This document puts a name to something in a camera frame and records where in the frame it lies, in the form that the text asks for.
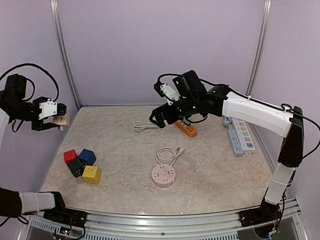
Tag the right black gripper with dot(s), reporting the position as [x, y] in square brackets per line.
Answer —
[157, 112]

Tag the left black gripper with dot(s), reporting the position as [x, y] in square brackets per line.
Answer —
[41, 126]

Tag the beige plug adapter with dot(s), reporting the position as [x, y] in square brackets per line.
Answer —
[62, 121]

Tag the orange power strip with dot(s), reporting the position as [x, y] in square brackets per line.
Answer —
[188, 129]

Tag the pink round power strip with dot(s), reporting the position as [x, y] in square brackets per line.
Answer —
[163, 175]

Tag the mint green plug adapter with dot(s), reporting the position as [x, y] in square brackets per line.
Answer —
[186, 122]

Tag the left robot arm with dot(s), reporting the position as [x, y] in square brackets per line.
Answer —
[13, 102]

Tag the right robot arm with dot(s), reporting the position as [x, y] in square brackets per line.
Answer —
[191, 97]

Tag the red cube socket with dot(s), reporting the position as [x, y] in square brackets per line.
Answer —
[69, 156]

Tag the blue cube socket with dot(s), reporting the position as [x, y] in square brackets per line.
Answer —
[87, 156]

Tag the dark green cube socket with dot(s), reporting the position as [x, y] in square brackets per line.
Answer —
[76, 167]

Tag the yellow cube socket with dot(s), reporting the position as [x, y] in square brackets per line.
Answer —
[91, 174]

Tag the blue-grey power strip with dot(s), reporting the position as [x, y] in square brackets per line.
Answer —
[232, 137]

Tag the white power strip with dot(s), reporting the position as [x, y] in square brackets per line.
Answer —
[245, 139]

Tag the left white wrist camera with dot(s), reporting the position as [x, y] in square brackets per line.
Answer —
[51, 109]

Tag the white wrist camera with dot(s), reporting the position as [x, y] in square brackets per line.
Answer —
[51, 109]
[167, 92]

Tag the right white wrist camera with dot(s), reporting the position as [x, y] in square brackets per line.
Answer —
[167, 92]

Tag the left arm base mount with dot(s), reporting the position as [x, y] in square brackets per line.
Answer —
[70, 217]

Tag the aluminium front rail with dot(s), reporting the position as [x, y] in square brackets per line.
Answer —
[224, 225]

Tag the right aluminium frame post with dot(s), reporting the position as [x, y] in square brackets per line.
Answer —
[267, 5]

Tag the aluminium frame post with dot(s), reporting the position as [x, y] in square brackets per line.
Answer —
[267, 5]
[54, 4]

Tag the left aluminium frame post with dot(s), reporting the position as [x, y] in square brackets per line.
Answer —
[54, 4]

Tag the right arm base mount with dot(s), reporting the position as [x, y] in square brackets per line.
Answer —
[256, 216]

